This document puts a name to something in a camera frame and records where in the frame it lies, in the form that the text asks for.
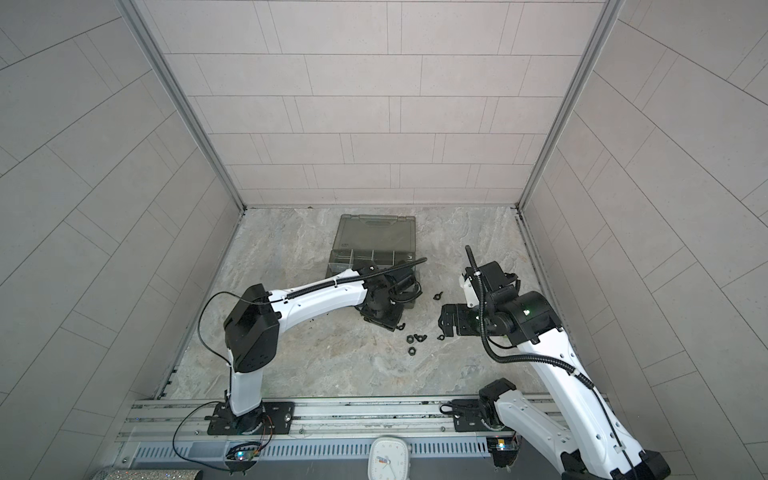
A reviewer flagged translucent grey organizer box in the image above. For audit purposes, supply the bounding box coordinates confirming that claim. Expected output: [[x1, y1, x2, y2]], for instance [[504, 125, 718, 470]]
[[326, 214, 419, 295]]

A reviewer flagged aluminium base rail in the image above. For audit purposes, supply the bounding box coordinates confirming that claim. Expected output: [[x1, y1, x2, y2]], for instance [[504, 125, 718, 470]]
[[116, 392, 619, 439]]

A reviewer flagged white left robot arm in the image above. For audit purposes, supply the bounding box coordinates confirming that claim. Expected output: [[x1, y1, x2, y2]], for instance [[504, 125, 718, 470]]
[[206, 257, 427, 436]]

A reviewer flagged white square clock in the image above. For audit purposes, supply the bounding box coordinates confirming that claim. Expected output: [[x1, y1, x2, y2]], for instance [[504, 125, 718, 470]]
[[367, 436, 410, 480]]

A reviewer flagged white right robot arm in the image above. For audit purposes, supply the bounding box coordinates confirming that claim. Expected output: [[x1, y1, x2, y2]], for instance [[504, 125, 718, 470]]
[[439, 253, 671, 479]]

